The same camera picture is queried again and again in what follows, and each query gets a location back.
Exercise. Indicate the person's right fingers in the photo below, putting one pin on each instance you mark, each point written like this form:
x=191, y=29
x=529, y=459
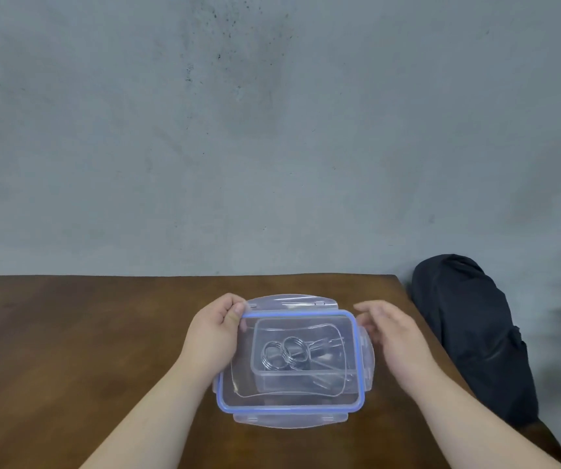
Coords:
x=372, y=310

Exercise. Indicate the person's right hand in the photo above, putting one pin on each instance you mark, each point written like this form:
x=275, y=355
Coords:
x=402, y=346

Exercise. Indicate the clear plastic container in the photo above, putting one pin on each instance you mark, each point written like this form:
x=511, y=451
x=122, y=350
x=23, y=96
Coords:
x=268, y=380

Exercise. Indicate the metal tweezers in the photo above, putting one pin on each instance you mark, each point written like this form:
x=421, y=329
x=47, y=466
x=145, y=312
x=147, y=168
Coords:
x=329, y=347

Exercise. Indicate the person's right forearm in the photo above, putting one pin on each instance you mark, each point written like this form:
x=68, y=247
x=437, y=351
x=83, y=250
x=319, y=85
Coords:
x=471, y=432

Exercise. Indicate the black bag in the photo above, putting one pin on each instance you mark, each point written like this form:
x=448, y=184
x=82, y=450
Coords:
x=471, y=327

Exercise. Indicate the person's left hand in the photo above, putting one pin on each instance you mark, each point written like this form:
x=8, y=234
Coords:
x=209, y=334

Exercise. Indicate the person's left forearm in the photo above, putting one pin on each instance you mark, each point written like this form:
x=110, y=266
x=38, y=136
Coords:
x=158, y=420

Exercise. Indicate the clear lid with blue seal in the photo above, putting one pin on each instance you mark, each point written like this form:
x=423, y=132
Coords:
x=290, y=410

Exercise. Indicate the person's left thumb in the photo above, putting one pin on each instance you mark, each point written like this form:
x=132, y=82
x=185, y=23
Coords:
x=236, y=316

